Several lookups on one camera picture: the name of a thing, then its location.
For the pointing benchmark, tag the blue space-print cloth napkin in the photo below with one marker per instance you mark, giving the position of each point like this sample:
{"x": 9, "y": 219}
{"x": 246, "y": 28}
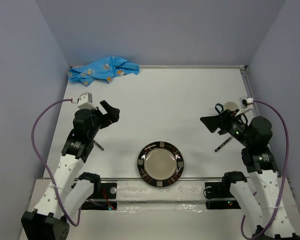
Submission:
{"x": 104, "y": 69}

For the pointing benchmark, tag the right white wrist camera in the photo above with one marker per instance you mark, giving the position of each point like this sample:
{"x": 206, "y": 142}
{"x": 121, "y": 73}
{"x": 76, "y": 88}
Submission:
{"x": 246, "y": 105}

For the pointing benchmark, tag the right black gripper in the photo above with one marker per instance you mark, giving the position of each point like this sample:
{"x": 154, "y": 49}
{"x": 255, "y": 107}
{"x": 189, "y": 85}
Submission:
{"x": 222, "y": 120}

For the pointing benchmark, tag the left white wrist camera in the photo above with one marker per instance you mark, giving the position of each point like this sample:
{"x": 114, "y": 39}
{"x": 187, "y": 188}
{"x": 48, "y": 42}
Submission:
{"x": 85, "y": 101}

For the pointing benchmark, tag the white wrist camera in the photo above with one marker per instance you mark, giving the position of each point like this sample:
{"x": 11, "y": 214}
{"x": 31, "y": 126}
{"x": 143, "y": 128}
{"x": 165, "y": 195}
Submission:
{"x": 246, "y": 105}
{"x": 85, "y": 101}

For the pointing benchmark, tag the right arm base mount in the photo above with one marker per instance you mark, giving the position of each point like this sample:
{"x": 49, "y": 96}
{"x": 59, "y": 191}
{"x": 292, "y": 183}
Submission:
{"x": 217, "y": 198}

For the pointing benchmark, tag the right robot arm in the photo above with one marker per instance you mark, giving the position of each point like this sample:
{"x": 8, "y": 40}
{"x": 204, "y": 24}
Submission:
{"x": 265, "y": 211}

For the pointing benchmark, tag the dark green mug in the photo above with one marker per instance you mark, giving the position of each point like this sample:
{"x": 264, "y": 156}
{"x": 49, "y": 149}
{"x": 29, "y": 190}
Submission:
{"x": 228, "y": 106}

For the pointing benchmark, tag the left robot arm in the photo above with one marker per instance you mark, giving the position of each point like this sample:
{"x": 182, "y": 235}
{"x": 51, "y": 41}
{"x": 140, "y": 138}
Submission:
{"x": 53, "y": 215}

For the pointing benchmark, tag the black rimmed dinner plate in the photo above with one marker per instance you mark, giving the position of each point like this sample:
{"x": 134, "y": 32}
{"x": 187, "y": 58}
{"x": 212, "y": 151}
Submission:
{"x": 160, "y": 164}

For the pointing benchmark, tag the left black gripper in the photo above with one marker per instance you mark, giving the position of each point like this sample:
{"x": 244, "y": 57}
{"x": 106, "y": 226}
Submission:
{"x": 112, "y": 114}

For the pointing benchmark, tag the metal spoon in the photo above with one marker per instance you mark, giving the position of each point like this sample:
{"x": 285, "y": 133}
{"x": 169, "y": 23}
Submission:
{"x": 98, "y": 145}

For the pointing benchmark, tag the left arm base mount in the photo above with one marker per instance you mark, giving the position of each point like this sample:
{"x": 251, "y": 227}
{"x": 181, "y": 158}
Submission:
{"x": 104, "y": 200}

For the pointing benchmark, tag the metal fork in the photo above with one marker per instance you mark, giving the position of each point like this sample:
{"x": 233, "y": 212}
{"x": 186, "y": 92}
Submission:
{"x": 223, "y": 144}

